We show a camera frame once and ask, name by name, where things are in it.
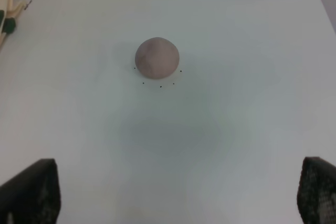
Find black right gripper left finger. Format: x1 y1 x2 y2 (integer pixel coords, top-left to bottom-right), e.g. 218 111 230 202
1 158 61 223

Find pink peach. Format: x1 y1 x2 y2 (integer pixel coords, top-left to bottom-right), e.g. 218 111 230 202
134 37 180 80

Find white linen bag green handles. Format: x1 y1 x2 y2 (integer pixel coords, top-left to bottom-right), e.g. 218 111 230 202
0 0 27 46

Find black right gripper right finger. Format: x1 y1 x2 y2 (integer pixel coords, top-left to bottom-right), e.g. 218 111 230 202
297 157 335 224

